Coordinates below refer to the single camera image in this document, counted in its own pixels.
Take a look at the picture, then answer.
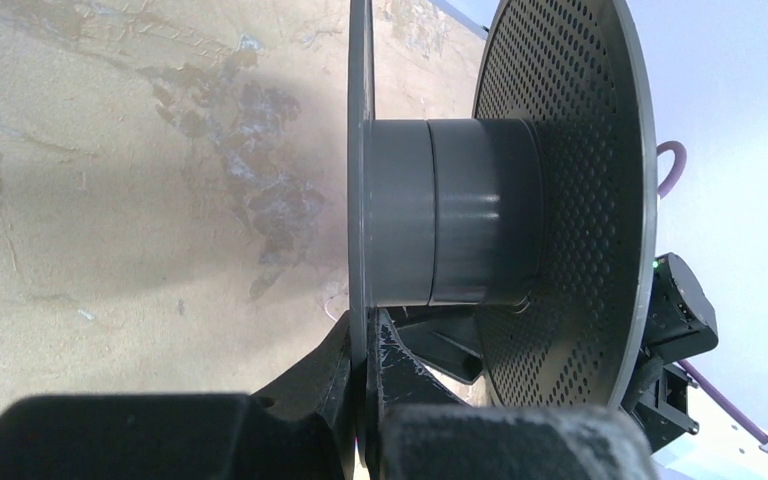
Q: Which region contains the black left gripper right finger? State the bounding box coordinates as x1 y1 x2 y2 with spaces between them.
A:
362 310 657 479

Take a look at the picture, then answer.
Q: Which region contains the black perforated cable spool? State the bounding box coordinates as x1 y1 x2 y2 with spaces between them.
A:
346 0 660 409

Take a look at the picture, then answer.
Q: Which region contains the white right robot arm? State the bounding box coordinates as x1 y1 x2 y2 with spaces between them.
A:
388 252 719 452

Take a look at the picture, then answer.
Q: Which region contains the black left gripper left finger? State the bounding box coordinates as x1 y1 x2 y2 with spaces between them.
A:
0 317 354 479

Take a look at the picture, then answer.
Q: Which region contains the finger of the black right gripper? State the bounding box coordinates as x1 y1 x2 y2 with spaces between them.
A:
387 306 484 385

